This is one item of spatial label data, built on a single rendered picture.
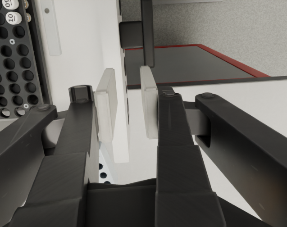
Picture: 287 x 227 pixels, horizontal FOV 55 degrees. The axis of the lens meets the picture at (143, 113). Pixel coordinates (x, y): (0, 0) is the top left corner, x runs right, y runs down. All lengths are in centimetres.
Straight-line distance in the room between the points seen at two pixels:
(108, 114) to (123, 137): 16
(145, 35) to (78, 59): 12
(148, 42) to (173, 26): 93
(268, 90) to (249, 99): 4
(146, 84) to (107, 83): 3
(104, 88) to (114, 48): 13
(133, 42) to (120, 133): 10
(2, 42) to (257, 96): 40
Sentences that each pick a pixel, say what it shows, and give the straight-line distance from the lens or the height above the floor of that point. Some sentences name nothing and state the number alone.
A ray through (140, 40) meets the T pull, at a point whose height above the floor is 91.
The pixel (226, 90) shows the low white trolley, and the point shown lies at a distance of 49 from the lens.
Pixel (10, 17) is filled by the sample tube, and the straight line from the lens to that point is 32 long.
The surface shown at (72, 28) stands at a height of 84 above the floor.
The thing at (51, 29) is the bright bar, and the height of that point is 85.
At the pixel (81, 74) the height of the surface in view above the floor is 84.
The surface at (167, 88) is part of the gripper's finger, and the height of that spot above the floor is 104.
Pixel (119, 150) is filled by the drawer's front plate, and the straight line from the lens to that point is 32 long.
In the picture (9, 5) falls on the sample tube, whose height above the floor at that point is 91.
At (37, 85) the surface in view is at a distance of 34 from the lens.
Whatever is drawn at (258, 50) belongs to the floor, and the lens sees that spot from 134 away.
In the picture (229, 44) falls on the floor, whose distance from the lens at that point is 128.
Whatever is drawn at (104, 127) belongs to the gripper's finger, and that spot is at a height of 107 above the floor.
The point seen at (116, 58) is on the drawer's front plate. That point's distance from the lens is 28.
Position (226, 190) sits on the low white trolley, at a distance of 59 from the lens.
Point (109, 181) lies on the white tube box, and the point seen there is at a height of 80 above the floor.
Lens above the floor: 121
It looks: 70 degrees down
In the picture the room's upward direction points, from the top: 174 degrees clockwise
